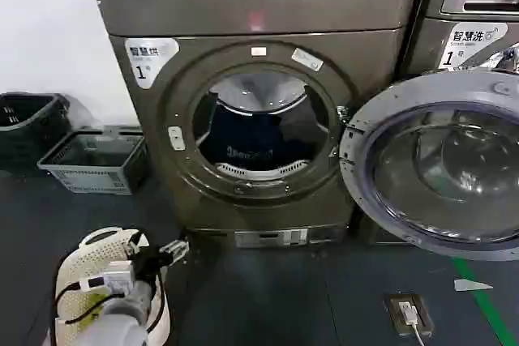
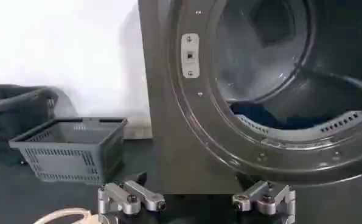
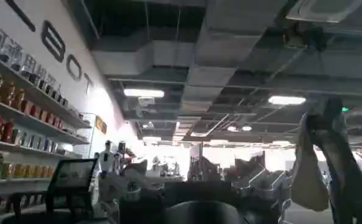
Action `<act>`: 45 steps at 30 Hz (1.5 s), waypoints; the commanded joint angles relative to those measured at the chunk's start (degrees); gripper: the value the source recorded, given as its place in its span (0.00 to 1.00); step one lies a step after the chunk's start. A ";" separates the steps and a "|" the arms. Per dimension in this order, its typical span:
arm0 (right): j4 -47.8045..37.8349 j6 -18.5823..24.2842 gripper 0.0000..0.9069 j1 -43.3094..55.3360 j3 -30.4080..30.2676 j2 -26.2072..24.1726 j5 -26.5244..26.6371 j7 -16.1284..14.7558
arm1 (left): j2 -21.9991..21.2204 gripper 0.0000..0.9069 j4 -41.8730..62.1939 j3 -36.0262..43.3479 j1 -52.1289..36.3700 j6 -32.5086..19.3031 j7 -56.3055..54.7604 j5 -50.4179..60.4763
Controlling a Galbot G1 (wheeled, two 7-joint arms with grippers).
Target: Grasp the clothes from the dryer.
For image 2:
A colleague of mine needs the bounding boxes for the pale looped cable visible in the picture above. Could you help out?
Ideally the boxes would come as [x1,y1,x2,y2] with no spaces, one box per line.
[32,207,102,224]

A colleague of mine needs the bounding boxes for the grey dryer with round opening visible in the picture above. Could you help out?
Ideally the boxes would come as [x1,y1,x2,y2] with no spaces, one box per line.
[137,0,362,196]

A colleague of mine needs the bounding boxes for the blue clothes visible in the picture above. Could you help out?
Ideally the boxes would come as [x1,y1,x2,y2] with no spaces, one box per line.
[229,101,323,131]

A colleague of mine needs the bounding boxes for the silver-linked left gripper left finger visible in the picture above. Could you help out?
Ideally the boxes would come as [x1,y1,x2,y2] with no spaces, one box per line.
[97,180,167,216]

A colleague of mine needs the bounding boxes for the grey slotted plastic basket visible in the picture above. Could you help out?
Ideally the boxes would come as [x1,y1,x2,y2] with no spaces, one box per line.
[8,116,128,186]

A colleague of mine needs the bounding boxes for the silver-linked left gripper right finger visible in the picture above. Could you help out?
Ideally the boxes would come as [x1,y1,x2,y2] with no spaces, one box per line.
[232,180,297,224]

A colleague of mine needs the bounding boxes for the dark plastic laundry basket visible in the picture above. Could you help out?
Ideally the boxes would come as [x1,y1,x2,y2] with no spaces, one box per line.
[0,84,59,143]

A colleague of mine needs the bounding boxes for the white door latch plate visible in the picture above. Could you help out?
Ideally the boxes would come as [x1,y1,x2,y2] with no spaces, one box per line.
[180,32,201,79]

